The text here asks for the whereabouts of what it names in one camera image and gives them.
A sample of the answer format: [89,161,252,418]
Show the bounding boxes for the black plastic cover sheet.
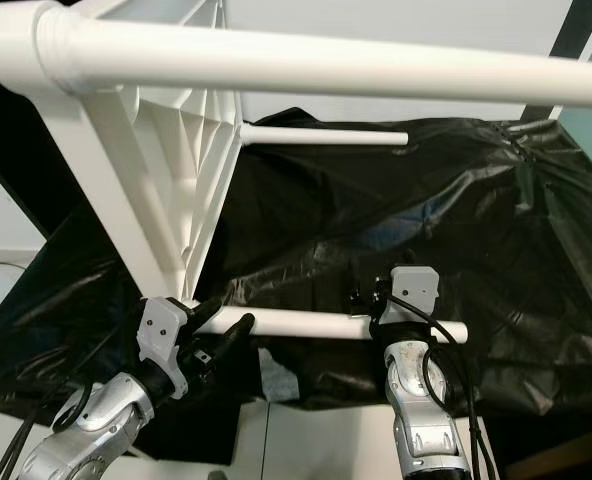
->
[0,107,592,413]

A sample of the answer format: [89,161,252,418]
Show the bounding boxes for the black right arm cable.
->
[391,295,497,479]

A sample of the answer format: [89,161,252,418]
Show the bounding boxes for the white tape patch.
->
[258,348,303,403]

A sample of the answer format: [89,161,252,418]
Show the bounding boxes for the black wall post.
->
[519,0,592,129]

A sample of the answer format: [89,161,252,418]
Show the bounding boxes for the black box under table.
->
[134,398,239,463]

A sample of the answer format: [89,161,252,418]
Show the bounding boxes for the black door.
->
[0,60,82,239]

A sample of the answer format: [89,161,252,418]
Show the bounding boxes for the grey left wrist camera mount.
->
[139,296,201,401]

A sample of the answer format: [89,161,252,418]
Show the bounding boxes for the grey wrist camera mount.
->
[381,265,441,331]
[139,296,201,401]

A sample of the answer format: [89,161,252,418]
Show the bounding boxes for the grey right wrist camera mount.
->
[381,265,441,331]

